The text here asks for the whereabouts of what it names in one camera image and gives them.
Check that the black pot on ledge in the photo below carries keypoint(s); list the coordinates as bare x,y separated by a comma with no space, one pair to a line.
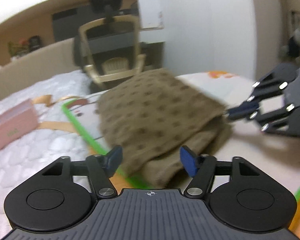
35,43

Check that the beige mesh office chair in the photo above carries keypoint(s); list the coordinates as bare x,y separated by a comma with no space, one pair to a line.
108,49

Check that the pink storage box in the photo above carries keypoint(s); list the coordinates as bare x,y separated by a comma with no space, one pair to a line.
17,121

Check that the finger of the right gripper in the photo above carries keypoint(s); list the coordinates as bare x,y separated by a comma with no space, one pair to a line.
284,121
273,84

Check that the white cartoon play mat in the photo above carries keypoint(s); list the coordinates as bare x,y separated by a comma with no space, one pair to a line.
157,213

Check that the brown dotted knit sweater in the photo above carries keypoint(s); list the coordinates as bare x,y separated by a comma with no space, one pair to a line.
151,116

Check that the beige upholstered headboard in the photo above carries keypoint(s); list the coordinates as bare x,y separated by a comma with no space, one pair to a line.
39,65

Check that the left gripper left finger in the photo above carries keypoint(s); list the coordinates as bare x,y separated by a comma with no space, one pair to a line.
63,193

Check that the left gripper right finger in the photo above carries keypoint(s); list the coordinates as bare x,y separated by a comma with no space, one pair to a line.
238,193

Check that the potted flower plant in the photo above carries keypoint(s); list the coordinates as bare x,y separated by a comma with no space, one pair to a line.
18,48

